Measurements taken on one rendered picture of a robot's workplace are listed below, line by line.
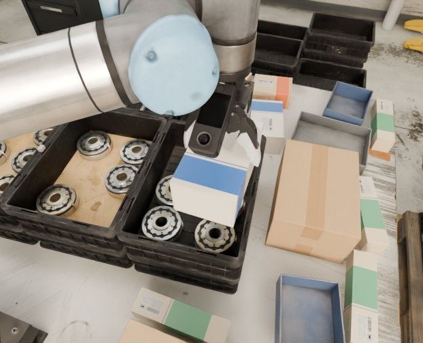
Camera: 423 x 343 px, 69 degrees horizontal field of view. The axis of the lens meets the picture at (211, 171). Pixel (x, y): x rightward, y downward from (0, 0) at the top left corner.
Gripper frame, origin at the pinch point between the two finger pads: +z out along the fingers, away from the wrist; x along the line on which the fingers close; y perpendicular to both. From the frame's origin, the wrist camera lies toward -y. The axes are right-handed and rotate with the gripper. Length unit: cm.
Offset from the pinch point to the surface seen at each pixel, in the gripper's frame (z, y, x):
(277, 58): 61, 141, 7
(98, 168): 28, 8, 41
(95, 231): 18.2, -14.6, 24.6
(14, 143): 28, 8, 72
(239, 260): 18.1, -10.7, -8.4
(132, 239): 18.1, -13.7, 15.5
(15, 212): 18, -17, 45
